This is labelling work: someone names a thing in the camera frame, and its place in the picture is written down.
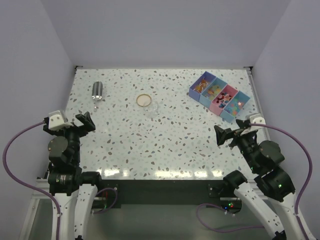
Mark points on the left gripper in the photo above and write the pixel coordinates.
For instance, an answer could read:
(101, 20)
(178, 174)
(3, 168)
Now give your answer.
(85, 119)

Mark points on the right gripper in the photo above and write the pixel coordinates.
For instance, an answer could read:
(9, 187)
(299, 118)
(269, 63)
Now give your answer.
(221, 134)

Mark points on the light blue candy box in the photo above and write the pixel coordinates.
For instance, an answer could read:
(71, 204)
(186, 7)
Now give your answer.
(231, 110)

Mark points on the metal scoop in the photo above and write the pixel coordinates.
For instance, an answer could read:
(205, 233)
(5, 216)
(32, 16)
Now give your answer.
(97, 93)

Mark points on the pink candy box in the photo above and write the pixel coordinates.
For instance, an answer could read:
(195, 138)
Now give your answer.
(222, 99)

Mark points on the purple candy box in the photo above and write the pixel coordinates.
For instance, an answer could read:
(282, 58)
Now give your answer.
(200, 85)

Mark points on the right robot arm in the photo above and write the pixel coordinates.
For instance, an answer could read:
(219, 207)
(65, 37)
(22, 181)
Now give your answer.
(282, 219)

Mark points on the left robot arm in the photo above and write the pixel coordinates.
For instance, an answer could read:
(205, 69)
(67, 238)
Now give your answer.
(72, 189)

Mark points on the gold jar lid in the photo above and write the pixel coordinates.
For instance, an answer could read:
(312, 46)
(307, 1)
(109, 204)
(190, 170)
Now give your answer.
(144, 100)

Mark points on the clear plastic jar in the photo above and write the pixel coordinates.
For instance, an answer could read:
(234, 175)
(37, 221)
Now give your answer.
(151, 109)

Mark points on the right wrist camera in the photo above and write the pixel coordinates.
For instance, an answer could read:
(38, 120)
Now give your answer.
(255, 122)

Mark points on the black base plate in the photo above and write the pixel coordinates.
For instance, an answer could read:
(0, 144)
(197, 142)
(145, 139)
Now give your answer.
(160, 192)

